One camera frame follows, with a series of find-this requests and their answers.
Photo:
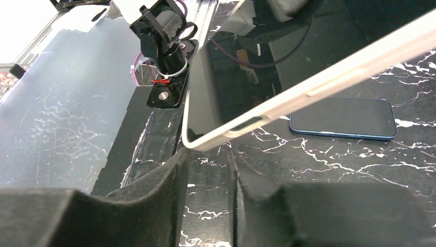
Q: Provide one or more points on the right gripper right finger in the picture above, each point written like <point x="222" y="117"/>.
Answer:
<point x="265" y="213"/>

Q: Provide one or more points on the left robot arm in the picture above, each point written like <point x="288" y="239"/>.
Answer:
<point x="166" y="38"/>

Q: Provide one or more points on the blue smartphone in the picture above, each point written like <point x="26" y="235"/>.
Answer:
<point x="346" y="117"/>

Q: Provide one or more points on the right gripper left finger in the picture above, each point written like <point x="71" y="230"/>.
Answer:
<point x="148" y="212"/>

